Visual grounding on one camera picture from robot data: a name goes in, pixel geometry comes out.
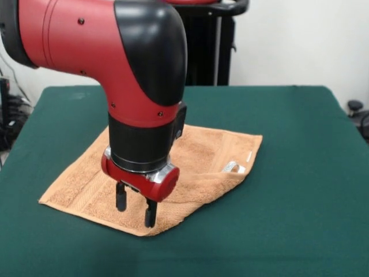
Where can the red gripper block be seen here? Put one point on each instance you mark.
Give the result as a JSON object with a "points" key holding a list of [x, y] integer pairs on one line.
{"points": [[144, 180]]}

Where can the tan terry towel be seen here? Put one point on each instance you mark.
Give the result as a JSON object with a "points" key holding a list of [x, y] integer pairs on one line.
{"points": [[201, 161]]}

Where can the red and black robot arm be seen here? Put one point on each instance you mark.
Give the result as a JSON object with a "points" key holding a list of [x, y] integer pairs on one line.
{"points": [[101, 57]]}

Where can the dark green table cloth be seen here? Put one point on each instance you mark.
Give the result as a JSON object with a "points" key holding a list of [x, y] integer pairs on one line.
{"points": [[288, 231]]}

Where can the black box device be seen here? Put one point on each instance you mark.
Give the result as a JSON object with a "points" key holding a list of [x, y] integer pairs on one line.
{"points": [[4, 95]]}

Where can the black chair base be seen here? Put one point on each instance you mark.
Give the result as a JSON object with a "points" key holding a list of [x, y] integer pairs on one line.
{"points": [[359, 115]]}

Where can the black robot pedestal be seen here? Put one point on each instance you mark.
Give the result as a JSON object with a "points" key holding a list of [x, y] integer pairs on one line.
{"points": [[207, 43]]}

